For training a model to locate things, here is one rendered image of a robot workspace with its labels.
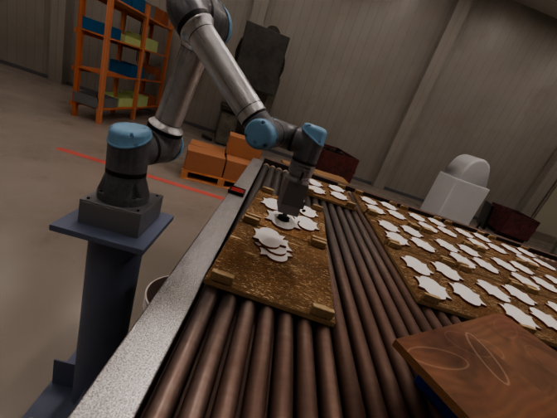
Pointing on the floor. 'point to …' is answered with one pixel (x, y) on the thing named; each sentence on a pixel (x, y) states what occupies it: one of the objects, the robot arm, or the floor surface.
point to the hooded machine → (459, 189)
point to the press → (254, 73)
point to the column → (97, 308)
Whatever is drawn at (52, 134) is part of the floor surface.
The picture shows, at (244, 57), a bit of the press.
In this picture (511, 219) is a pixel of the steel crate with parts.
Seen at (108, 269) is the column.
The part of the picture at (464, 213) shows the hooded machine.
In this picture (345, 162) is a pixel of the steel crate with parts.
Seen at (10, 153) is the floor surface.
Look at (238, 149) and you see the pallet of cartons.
